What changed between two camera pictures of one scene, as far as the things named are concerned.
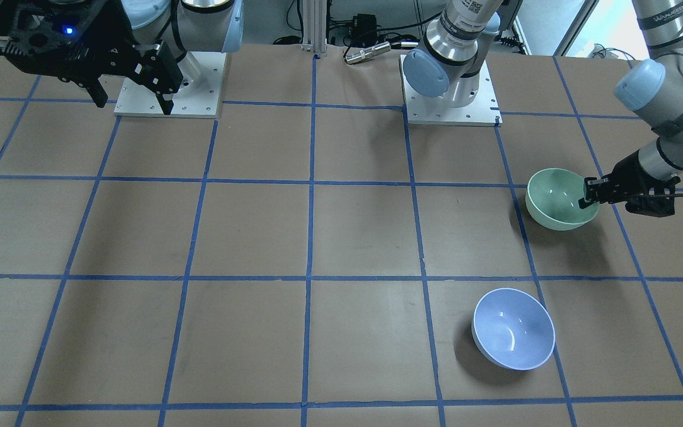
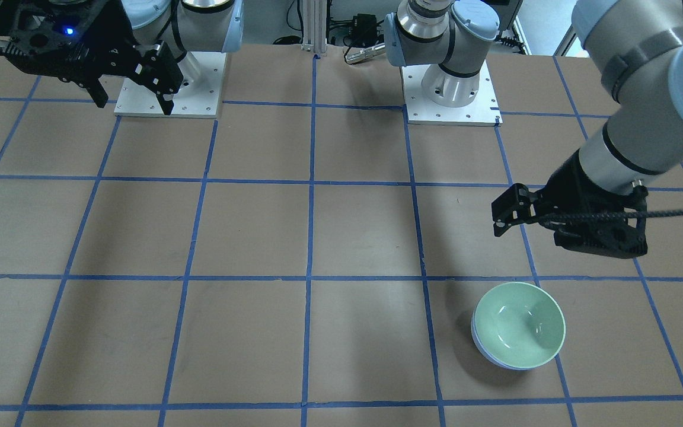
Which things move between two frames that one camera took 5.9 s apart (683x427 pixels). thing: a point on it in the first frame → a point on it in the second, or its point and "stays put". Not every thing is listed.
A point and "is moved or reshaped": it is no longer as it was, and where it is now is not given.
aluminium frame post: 315,26 stays put
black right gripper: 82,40 stays put
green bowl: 552,200 is moved or reshaped
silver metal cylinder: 371,51 stays put
